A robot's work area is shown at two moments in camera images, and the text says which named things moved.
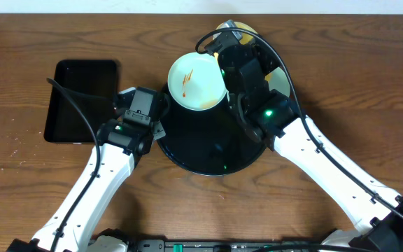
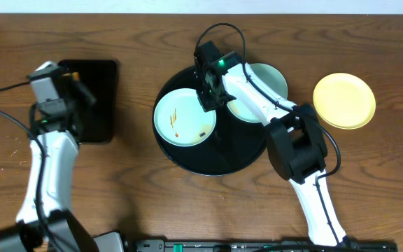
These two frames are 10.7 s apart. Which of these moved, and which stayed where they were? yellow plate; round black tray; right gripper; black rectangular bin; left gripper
Moved: yellow plate; right gripper; left gripper
Stayed: black rectangular bin; round black tray
